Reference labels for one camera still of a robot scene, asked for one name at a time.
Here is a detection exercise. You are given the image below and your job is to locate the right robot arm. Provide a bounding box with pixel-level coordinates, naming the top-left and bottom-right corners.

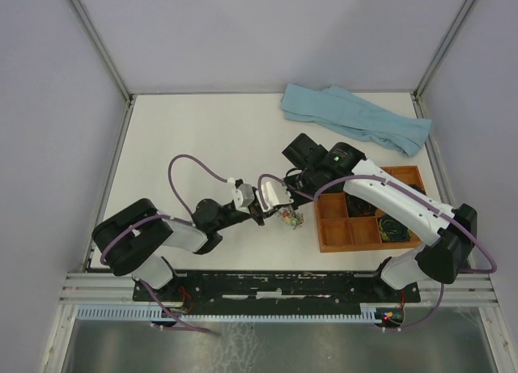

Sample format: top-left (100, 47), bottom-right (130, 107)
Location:
top-left (283, 134), bottom-right (478, 290)

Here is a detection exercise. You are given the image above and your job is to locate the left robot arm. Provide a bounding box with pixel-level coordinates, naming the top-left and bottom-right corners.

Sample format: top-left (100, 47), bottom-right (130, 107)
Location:
top-left (91, 184), bottom-right (269, 290)

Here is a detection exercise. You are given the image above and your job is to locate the wooden compartment tray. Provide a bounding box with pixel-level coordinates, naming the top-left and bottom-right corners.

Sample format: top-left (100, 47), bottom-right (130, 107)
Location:
top-left (315, 184), bottom-right (420, 252)

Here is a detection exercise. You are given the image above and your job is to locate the light blue cloth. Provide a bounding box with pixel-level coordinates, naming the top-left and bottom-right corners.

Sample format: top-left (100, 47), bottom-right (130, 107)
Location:
top-left (281, 84), bottom-right (431, 157)

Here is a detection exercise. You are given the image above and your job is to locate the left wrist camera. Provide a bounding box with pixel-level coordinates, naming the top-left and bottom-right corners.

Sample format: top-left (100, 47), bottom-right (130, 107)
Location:
top-left (227, 177), bottom-right (256, 212)

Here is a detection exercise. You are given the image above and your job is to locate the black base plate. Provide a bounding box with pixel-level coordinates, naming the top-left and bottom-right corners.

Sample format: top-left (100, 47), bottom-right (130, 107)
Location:
top-left (155, 270), bottom-right (421, 303)

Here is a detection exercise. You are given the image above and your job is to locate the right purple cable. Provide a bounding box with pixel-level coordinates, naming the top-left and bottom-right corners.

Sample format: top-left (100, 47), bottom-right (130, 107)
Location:
top-left (257, 173), bottom-right (498, 333)

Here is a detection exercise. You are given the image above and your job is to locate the purple cable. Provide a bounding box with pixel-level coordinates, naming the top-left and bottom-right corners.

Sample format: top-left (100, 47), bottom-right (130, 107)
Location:
top-left (99, 154), bottom-right (240, 336)
top-left (257, 173), bottom-right (498, 333)

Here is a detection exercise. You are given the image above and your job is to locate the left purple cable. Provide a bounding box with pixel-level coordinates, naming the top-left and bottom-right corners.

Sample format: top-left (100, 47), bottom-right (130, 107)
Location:
top-left (99, 154), bottom-right (240, 336)

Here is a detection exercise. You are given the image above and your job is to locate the white slotted cable duct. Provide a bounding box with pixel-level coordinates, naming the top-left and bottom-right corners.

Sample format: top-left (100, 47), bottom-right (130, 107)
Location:
top-left (75, 304), bottom-right (381, 324)

